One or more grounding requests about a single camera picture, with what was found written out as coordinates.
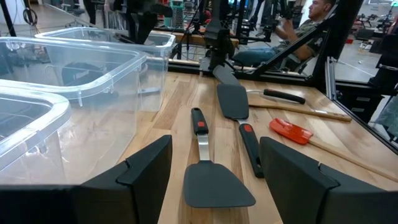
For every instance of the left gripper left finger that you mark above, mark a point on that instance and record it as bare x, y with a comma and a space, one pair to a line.
93, 202

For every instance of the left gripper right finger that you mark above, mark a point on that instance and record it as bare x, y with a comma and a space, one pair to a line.
326, 199

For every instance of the solid wooden spatula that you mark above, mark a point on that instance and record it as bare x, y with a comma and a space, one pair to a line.
311, 111

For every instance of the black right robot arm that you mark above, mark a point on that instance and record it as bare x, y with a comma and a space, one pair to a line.
217, 34

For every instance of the clear plastic bin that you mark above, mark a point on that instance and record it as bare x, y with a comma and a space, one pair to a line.
155, 77
102, 124
59, 105

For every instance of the person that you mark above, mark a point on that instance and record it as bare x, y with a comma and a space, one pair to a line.
298, 34

